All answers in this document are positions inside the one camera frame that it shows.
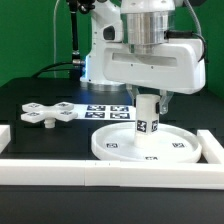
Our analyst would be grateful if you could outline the white left fence block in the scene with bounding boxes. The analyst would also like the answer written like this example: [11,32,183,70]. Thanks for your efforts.
[0,125,11,154]

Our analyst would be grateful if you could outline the white right fence bar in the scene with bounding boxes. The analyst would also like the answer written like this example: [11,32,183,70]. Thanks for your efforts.
[197,130,224,165]

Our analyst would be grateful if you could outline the white front fence bar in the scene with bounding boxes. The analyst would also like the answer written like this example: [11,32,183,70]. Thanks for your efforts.
[0,159,224,190]

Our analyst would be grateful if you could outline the white fence bar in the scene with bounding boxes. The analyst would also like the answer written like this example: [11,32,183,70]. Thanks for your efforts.
[197,130,224,165]
[0,159,224,190]

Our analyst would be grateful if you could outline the white cross-shaped table base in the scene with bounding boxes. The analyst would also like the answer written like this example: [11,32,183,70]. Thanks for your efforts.
[21,102,78,129]

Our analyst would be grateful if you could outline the white sheet with fiducial markers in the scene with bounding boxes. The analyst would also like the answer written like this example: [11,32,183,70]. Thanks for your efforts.
[74,104,136,121]

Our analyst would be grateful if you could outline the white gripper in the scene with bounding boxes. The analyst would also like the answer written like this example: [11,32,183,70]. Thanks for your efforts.
[102,25,206,115]

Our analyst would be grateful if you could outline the white cable on backdrop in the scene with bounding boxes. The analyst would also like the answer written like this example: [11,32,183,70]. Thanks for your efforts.
[52,0,63,79]

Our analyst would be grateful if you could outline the black cables at base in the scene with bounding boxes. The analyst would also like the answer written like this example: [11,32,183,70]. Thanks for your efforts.
[31,58,86,79]

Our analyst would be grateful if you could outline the white round table top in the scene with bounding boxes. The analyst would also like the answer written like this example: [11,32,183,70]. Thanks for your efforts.
[91,122,202,163]

